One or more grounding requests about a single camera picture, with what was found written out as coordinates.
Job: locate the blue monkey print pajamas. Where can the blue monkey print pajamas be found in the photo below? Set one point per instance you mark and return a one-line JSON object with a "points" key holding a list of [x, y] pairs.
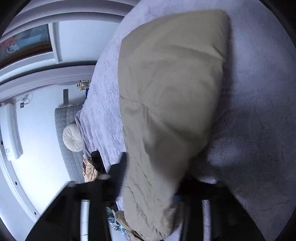
{"points": [[111, 219]]}

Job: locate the beige puffer jacket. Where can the beige puffer jacket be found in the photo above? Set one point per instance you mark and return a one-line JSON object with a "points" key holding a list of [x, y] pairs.
{"points": [[169, 77]]}

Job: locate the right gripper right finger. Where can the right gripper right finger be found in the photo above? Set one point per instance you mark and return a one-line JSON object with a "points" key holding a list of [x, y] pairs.
{"points": [[228, 219]]}

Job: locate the black folded garment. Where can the black folded garment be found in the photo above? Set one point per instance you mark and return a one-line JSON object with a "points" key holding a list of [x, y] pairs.
{"points": [[97, 162]]}

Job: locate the grey quilted headboard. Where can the grey quilted headboard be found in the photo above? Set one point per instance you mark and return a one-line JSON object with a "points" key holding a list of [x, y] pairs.
{"points": [[73, 161]]}

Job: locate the white air conditioner unit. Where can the white air conditioner unit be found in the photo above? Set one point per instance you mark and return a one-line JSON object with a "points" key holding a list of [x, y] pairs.
{"points": [[9, 132]]}

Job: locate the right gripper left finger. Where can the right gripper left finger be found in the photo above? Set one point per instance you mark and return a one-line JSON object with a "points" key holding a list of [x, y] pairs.
{"points": [[63, 217]]}

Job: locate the dark framed window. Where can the dark framed window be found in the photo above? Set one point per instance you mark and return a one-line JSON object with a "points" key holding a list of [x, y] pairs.
{"points": [[26, 44]]}

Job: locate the nightstand clutter items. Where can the nightstand clutter items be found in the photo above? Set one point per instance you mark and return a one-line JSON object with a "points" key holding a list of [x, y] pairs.
{"points": [[84, 85]]}

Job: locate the lavender plush bed blanket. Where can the lavender plush bed blanket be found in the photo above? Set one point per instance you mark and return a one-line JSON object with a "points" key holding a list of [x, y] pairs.
{"points": [[251, 144]]}

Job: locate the cream striped fleece garment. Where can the cream striped fleece garment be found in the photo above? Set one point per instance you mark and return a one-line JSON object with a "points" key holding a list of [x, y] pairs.
{"points": [[89, 171]]}

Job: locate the white round pleated cushion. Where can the white round pleated cushion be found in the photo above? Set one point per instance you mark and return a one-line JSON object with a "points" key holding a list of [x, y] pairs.
{"points": [[72, 138]]}

